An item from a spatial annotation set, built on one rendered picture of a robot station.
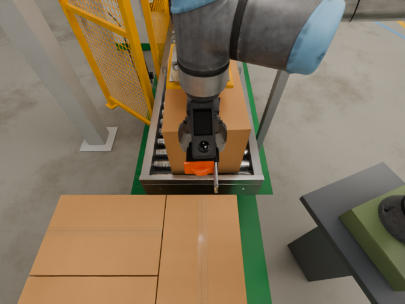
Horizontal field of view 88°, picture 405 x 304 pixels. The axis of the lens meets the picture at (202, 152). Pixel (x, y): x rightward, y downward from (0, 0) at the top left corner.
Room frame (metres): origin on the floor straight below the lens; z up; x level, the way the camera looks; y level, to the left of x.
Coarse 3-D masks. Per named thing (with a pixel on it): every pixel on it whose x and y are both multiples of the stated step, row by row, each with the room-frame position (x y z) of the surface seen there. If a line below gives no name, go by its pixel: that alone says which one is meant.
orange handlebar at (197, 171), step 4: (192, 168) 0.26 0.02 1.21; (196, 168) 0.26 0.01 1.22; (200, 168) 0.26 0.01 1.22; (204, 168) 0.26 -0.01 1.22; (208, 168) 0.26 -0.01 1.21; (212, 168) 0.27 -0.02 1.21; (192, 172) 0.26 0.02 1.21; (196, 172) 0.25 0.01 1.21; (200, 172) 0.25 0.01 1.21; (204, 172) 0.25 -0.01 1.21; (208, 172) 0.25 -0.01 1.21
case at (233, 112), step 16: (176, 96) 0.83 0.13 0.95; (224, 96) 0.83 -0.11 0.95; (240, 96) 0.83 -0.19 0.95; (176, 112) 0.72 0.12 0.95; (224, 112) 0.72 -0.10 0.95; (240, 112) 0.72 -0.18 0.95; (176, 128) 0.62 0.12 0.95; (240, 128) 0.62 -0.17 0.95; (176, 144) 0.60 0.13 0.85; (240, 144) 0.61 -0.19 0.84; (176, 160) 0.60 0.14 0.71; (224, 160) 0.61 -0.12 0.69; (240, 160) 0.62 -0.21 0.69
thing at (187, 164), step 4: (188, 148) 0.31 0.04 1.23; (188, 152) 0.30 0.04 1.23; (188, 156) 0.29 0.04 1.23; (188, 160) 0.27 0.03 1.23; (192, 160) 0.27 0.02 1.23; (196, 160) 0.27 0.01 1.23; (200, 160) 0.27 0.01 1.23; (204, 160) 0.27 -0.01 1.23; (208, 160) 0.27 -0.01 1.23; (212, 160) 0.27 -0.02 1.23; (184, 164) 0.27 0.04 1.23; (188, 164) 0.27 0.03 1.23; (192, 164) 0.27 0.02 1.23; (196, 164) 0.27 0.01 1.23; (200, 164) 0.27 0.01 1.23; (204, 164) 0.27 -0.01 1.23; (208, 164) 0.27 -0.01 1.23; (212, 164) 0.27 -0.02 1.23; (184, 168) 0.27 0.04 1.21; (188, 168) 0.27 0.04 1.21; (188, 172) 0.26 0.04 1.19; (212, 172) 0.27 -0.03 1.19
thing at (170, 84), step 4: (172, 44) 1.06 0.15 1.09; (172, 48) 1.02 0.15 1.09; (172, 64) 0.88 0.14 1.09; (176, 64) 0.84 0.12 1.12; (168, 68) 0.86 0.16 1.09; (172, 68) 0.85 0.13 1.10; (168, 72) 0.83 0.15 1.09; (168, 76) 0.80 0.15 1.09; (168, 80) 0.77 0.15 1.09; (172, 80) 0.76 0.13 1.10; (168, 84) 0.74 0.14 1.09; (172, 84) 0.74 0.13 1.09; (176, 84) 0.74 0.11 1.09; (168, 88) 0.73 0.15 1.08; (172, 88) 0.73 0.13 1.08; (176, 88) 0.73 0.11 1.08; (180, 88) 0.74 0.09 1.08
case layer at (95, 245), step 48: (48, 240) 0.23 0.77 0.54; (96, 240) 0.23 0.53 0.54; (144, 240) 0.23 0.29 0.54; (192, 240) 0.23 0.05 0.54; (240, 240) 0.23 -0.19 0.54; (48, 288) 0.03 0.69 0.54; (96, 288) 0.03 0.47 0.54; (144, 288) 0.03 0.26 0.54; (192, 288) 0.03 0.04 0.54; (240, 288) 0.03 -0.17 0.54
